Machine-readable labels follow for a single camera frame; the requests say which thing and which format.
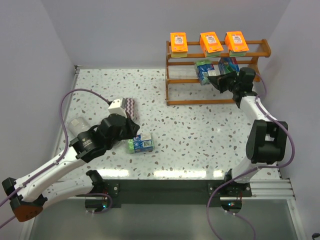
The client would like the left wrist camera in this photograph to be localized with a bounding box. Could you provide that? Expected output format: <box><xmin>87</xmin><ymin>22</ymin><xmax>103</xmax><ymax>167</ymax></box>
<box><xmin>108</xmin><ymin>97</ymin><xmax>127</xmax><ymax>118</ymax></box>

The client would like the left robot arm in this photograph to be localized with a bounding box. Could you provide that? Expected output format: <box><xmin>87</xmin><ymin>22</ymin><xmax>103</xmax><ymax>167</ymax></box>
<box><xmin>2</xmin><ymin>113</ymin><xmax>140</xmax><ymax>222</ymax></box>

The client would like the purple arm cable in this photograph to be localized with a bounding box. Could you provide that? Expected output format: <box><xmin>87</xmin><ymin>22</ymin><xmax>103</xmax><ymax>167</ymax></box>
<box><xmin>0</xmin><ymin>88</ymin><xmax>112</xmax><ymax>227</ymax></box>
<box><xmin>206</xmin><ymin>73</ymin><xmax>297</xmax><ymax>240</ymax></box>

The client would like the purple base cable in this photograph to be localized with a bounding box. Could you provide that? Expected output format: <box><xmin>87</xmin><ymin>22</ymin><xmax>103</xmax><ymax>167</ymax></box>
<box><xmin>86</xmin><ymin>192</ymin><xmax>115</xmax><ymax>215</ymax></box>
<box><xmin>224</xmin><ymin>209</ymin><xmax>258</xmax><ymax>240</ymax></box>

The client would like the orange sponge box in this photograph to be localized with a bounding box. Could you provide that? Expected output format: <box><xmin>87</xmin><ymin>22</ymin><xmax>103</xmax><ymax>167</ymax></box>
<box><xmin>199</xmin><ymin>31</ymin><xmax>224</xmax><ymax>58</ymax></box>
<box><xmin>224</xmin><ymin>31</ymin><xmax>249</xmax><ymax>57</ymax></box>
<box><xmin>170</xmin><ymin>32</ymin><xmax>188</xmax><ymax>58</ymax></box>

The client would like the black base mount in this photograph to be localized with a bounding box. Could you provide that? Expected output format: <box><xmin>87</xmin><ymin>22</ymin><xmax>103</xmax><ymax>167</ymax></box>
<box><xmin>84</xmin><ymin>178</ymin><xmax>252</xmax><ymax>210</ymax></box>

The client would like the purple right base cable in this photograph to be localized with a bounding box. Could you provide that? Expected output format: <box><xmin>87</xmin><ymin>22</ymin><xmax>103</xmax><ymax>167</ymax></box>
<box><xmin>224</xmin><ymin>209</ymin><xmax>258</xmax><ymax>240</ymax></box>

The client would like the purple zigzag sponge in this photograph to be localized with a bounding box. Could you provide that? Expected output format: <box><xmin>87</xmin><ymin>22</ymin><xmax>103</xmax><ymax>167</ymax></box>
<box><xmin>125</xmin><ymin>98</ymin><xmax>137</xmax><ymax>120</ymax></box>

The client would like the blue green sponge pack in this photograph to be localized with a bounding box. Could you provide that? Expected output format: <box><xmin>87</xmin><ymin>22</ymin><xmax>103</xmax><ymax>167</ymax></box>
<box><xmin>218</xmin><ymin>57</ymin><xmax>240</xmax><ymax>75</ymax></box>
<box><xmin>127</xmin><ymin>133</ymin><xmax>155</xmax><ymax>154</ymax></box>
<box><xmin>194</xmin><ymin>59</ymin><xmax>217</xmax><ymax>86</ymax></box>

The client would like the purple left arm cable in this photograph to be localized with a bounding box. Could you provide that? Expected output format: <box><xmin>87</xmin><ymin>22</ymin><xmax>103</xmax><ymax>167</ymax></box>
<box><xmin>0</xmin><ymin>88</ymin><xmax>112</xmax><ymax>227</ymax></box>

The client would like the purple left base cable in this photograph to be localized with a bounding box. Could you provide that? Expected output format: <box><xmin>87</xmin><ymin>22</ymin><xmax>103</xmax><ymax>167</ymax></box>
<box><xmin>86</xmin><ymin>192</ymin><xmax>115</xmax><ymax>215</ymax></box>

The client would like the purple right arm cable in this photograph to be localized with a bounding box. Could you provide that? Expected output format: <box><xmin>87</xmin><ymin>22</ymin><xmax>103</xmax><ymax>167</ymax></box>
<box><xmin>206</xmin><ymin>73</ymin><xmax>297</xmax><ymax>240</ymax></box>

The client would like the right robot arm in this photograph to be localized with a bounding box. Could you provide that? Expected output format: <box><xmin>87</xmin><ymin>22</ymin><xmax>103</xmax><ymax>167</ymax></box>
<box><xmin>208</xmin><ymin>67</ymin><xmax>289</xmax><ymax>186</ymax></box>

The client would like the wooden shelf rack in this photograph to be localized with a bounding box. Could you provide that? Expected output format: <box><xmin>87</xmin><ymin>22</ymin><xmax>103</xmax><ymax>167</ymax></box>
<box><xmin>165</xmin><ymin>39</ymin><xmax>272</xmax><ymax>106</ymax></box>

